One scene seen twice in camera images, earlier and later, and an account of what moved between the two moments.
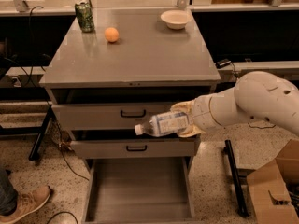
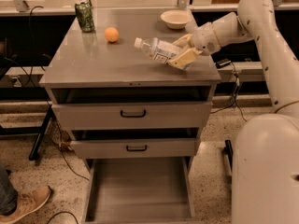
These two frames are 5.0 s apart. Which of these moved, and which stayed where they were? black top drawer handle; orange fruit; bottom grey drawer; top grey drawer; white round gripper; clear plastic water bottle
Moved: white round gripper; clear plastic water bottle
Stayed: black top drawer handle; bottom grey drawer; top grey drawer; orange fruit
